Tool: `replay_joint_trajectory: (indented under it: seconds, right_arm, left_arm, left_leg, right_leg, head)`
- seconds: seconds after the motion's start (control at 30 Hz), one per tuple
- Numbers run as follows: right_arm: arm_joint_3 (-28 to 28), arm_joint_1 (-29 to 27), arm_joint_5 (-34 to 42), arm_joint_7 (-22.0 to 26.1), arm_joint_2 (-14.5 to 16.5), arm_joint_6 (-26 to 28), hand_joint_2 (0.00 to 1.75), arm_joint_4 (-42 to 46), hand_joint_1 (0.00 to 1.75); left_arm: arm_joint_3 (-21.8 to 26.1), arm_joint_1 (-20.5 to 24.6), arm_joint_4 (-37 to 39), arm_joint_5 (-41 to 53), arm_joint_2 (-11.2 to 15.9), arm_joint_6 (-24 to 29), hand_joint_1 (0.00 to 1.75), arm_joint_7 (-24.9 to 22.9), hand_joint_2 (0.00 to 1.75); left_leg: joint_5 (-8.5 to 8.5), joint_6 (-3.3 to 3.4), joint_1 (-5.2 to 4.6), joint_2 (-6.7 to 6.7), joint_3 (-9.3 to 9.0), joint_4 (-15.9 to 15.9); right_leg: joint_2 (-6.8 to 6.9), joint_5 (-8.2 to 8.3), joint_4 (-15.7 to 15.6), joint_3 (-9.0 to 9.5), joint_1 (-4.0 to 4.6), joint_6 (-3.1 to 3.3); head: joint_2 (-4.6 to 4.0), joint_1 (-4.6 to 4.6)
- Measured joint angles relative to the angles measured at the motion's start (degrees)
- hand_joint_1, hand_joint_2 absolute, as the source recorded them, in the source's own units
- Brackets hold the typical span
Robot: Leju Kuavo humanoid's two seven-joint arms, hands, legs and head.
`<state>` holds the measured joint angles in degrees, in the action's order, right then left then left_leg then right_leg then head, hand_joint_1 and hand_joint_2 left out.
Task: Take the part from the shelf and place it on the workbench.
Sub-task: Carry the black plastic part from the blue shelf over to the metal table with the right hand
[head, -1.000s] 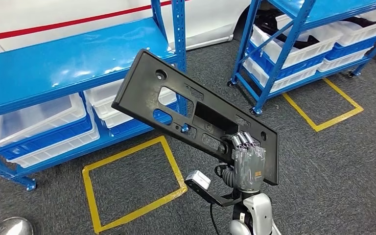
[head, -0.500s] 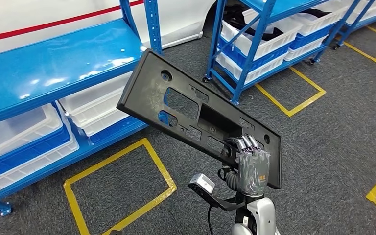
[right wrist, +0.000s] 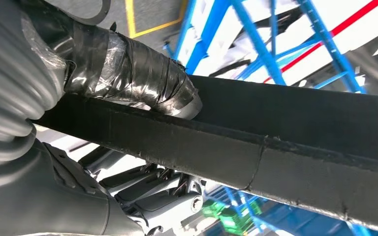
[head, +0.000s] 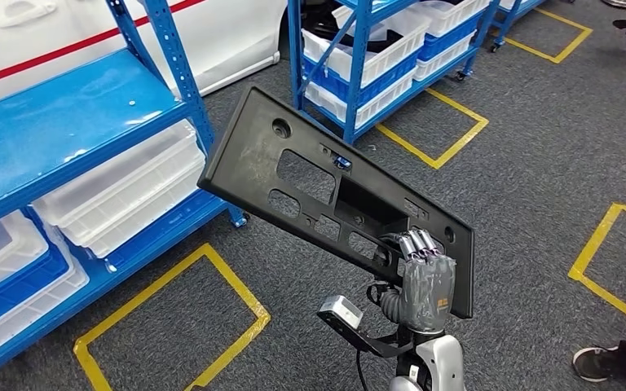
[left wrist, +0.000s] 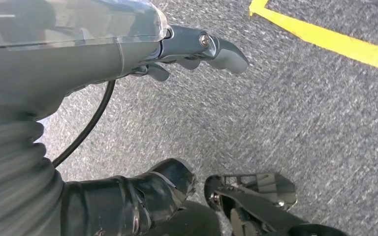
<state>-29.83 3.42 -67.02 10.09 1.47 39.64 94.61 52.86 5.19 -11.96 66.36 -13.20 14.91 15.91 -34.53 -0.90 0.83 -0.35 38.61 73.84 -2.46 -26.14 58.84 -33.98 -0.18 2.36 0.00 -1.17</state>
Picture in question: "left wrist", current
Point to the black wrapped robot leg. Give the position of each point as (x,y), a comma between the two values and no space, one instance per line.
(117,205)

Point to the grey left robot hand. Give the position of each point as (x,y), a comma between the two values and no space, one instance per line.
(62,62)

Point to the metal robot foot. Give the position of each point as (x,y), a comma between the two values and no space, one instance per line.
(273,187)

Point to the yellow floor tape square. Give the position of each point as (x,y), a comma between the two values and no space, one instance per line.
(332,40)

